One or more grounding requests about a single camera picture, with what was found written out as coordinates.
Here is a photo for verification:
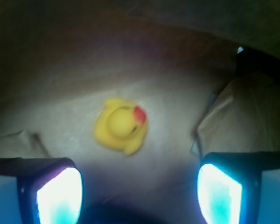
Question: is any yellow rubber duck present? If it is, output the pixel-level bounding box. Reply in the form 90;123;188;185
94;98;148;155

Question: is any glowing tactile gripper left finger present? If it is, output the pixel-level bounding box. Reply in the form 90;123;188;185
0;157;83;224

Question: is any crumpled brown paper bag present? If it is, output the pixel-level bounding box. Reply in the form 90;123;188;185
0;0;280;158

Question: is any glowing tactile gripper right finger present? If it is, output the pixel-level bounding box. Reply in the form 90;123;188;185
197;152;280;224

